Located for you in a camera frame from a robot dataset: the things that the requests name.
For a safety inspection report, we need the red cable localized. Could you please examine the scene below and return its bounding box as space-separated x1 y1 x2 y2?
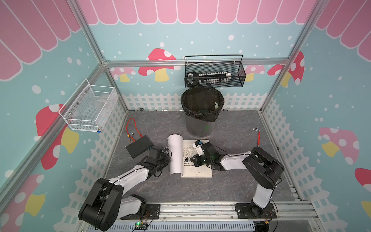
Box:
126 117 143 142

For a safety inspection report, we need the small circuit board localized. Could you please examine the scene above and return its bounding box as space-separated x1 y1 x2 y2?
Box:
134 222 149 231

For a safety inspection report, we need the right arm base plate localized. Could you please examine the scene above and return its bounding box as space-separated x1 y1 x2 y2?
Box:
235 203 277 220

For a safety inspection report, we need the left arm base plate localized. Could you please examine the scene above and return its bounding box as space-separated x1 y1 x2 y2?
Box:
120 204 161 220

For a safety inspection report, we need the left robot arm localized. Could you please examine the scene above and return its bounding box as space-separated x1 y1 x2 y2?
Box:
78 146 172 232

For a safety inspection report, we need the black flat box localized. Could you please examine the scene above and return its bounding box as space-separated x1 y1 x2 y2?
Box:
126 135 153 159

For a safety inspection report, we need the red handled hex key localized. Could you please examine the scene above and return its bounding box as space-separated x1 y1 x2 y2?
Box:
253 128 260 147

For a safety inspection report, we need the sketch tutorial book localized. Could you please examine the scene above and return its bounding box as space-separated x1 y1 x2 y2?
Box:
168 134 212 178

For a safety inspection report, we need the black wire wall basket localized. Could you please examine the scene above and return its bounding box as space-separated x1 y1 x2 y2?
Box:
184 55 246 88

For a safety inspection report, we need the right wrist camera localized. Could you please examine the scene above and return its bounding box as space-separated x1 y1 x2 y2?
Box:
193 140 204 156

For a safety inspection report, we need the mesh trash bin black bag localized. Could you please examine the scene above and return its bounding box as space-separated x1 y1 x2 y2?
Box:
181 87 225 138

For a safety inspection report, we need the white wire wall basket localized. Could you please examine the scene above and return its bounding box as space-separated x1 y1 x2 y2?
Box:
59 79 118 133

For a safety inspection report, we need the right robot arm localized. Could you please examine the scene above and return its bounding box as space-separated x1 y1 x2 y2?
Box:
190 140 285 218

